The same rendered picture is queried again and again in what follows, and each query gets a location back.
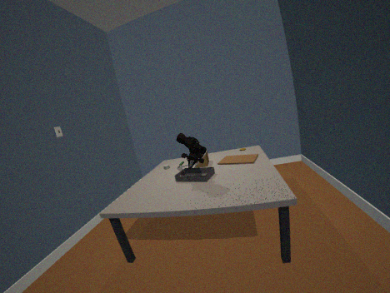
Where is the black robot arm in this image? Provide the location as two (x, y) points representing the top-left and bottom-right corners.
(177, 133), (207, 161)

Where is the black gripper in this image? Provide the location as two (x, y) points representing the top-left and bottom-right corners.
(181, 149), (204, 166)

